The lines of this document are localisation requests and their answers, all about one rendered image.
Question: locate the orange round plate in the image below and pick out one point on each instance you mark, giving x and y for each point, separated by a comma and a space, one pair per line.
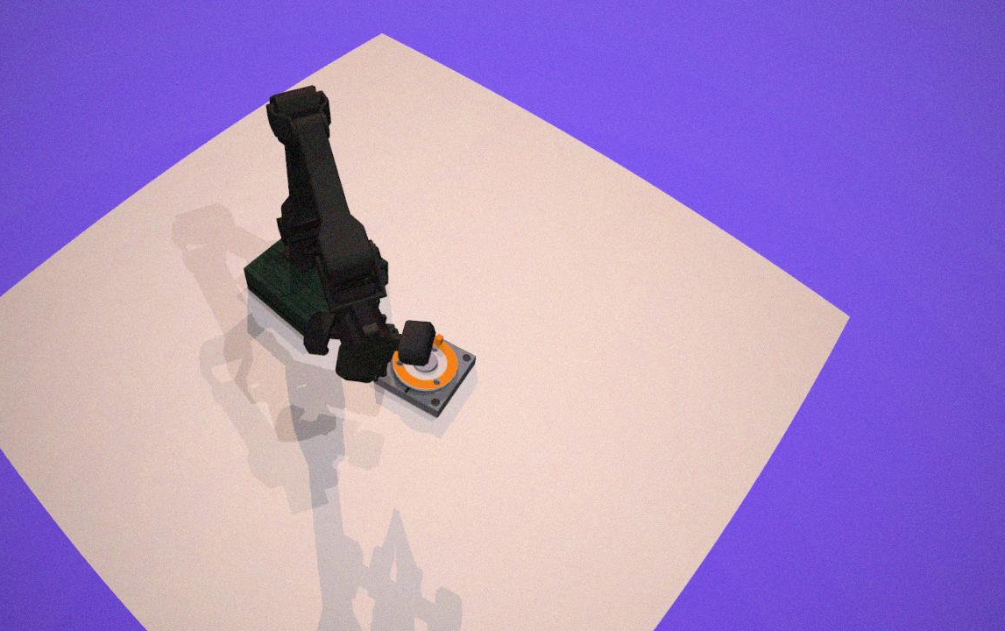
445, 371

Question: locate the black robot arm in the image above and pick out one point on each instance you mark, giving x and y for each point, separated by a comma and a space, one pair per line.
320, 230

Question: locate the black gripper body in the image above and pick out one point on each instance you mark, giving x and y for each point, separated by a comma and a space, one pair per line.
413, 345

